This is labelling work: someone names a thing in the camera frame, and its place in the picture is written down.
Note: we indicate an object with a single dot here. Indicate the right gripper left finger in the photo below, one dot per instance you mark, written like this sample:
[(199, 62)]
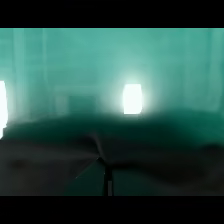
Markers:
[(90, 181)]

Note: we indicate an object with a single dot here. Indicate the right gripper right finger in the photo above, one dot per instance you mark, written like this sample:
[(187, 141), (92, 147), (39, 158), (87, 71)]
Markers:
[(130, 185)]

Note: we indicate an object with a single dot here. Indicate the black T-shirt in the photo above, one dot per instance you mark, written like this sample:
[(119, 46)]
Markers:
[(160, 146)]

